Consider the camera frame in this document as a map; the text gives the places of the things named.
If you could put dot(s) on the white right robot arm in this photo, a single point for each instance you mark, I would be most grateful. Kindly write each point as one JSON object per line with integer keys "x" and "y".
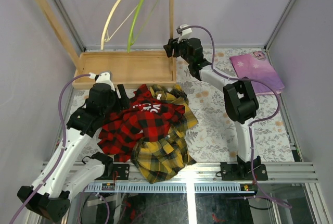
{"x": 240, "y": 101}

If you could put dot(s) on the purple folded cloth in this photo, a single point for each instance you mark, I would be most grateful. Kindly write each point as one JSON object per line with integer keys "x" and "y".
{"x": 256, "y": 66}

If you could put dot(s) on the green hanger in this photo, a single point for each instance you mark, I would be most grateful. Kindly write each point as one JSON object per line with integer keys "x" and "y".
{"x": 133, "y": 38}

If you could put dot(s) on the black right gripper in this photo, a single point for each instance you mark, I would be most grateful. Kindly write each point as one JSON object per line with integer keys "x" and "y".
{"x": 173, "y": 43}

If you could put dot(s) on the red black plaid shirt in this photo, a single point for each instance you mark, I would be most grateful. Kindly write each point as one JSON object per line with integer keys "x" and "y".
{"x": 147, "y": 118}

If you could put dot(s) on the floral table mat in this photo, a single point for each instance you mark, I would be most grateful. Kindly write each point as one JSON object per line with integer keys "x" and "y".
{"x": 213, "y": 138}

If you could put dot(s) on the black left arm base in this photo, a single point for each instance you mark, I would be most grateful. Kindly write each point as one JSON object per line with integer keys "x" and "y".
{"x": 116, "y": 172}

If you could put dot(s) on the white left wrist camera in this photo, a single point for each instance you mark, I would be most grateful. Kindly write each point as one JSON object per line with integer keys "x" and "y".
{"x": 104, "y": 77}

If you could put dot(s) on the aluminium front rail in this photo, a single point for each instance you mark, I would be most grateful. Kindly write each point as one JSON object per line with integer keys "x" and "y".
{"x": 277, "y": 172}

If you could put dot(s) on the yellow black plaid shirt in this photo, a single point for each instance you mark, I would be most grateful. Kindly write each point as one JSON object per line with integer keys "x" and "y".
{"x": 162, "y": 160}

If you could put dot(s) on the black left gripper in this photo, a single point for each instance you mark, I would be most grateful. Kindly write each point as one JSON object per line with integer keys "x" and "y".
{"x": 121, "y": 95}

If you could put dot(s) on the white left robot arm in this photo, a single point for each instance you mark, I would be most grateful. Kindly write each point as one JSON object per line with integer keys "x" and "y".
{"x": 50, "y": 195}

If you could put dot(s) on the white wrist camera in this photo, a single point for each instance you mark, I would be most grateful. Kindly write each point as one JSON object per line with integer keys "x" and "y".
{"x": 184, "y": 31}
{"x": 104, "y": 77}

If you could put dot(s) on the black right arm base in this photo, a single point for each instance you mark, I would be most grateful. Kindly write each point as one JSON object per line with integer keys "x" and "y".
{"x": 241, "y": 171}

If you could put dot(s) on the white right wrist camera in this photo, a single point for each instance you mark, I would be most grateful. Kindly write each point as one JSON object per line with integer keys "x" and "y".
{"x": 184, "y": 31}

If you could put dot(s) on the perforated cable duct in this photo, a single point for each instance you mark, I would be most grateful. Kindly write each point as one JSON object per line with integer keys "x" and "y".
{"x": 124, "y": 187}

